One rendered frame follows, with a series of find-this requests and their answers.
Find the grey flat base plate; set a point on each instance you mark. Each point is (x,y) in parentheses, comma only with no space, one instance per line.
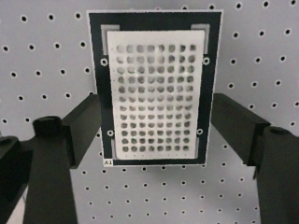
(46,69)

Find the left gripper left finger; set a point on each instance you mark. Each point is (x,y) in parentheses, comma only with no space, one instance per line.
(49,198)

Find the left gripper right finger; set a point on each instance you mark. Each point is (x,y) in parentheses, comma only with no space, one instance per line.
(273,151)

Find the black rectangular plate holder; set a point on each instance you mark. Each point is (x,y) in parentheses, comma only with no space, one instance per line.
(102,21)

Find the white well plate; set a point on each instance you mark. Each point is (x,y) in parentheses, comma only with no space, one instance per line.
(155,117)

